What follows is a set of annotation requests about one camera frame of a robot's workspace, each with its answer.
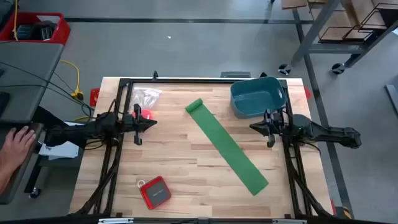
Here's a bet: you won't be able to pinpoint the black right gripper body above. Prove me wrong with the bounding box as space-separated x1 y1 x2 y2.
262 108 292 148

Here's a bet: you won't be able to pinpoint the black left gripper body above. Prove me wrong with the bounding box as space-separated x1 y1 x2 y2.
123 103 147 146

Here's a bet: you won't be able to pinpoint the clear plastic bag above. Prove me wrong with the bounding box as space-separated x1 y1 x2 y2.
129 86 163 110

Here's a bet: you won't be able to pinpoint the green elastic bandage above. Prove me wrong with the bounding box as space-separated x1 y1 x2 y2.
185 98 269 197

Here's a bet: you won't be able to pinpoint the person's forearm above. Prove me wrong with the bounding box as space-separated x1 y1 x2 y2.
0 163 19 195

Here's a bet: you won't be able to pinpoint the pinkish red round disc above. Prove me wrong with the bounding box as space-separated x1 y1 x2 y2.
132 108 154 121

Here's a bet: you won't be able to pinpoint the teal plastic bin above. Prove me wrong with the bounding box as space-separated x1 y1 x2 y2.
229 77 287 119

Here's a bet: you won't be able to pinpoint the grey box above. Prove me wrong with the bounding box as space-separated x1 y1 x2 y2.
220 71 251 78

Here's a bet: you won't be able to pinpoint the red square box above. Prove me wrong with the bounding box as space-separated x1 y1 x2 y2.
139 175 172 210

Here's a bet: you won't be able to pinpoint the white paper sheets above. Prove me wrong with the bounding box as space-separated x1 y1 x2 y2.
39 121 80 160

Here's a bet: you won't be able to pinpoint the wooden board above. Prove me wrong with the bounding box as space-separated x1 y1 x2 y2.
319 11 354 42
349 0 388 31
281 0 308 9

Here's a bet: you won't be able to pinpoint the grey desk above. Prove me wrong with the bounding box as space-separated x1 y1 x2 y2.
0 42 65 124

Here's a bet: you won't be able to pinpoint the red plastic crate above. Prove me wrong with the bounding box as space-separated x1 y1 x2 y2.
0 11 72 45

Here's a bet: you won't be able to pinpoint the person's hand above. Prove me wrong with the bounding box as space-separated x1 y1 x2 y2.
0 126 37 171

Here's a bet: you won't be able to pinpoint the dark rolling side desk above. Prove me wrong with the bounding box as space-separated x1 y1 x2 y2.
0 122 44 205

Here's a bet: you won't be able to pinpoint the dark grey electronic device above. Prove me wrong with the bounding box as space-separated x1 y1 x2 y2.
16 24 35 40
34 21 54 41

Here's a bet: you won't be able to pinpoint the yellow power cable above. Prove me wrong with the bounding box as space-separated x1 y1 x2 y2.
12 0 85 101

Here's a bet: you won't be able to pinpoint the black cable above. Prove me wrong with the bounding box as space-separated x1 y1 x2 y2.
0 83 93 121
0 62 94 110

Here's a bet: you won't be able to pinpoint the grey metal cart frame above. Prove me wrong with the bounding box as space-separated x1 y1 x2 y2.
290 0 398 75

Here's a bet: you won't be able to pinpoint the black wire rack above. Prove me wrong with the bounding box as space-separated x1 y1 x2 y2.
318 2 398 44

